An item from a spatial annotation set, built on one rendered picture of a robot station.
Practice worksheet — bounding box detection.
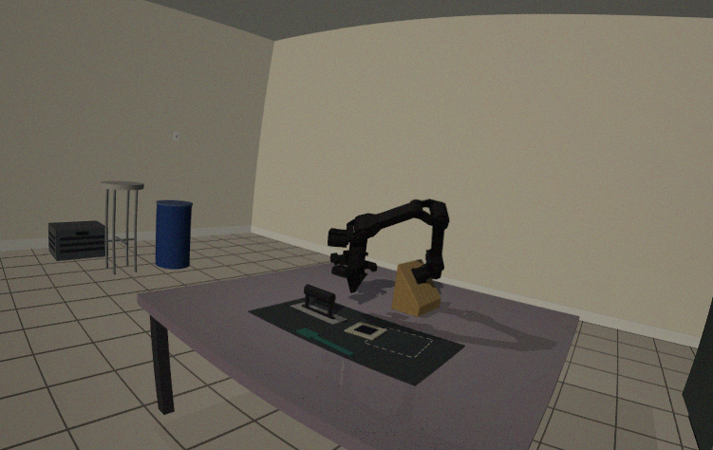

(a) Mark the beige tile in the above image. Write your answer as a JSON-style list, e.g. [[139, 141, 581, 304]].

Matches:
[[344, 322, 387, 341]]

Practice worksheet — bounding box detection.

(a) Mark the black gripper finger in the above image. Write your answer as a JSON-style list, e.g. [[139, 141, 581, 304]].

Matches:
[[354, 273, 367, 292], [347, 275, 360, 293]]

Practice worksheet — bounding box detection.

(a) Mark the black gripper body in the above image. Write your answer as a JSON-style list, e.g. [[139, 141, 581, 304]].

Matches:
[[331, 248, 378, 277]]

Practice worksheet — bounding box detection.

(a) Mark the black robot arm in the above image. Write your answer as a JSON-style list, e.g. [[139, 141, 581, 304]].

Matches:
[[328, 199, 449, 284]]

